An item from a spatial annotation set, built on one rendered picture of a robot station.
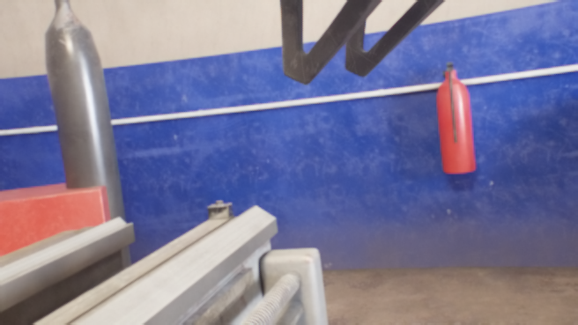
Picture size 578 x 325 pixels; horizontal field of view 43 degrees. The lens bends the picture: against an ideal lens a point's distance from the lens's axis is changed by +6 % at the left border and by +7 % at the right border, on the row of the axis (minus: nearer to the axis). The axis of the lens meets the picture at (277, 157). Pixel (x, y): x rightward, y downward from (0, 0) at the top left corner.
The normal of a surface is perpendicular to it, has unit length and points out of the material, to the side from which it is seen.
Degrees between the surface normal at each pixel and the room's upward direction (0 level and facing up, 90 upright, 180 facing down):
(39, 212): 90
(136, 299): 36
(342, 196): 90
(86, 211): 90
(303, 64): 99
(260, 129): 90
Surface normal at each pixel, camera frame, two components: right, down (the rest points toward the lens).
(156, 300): 0.47, -0.85
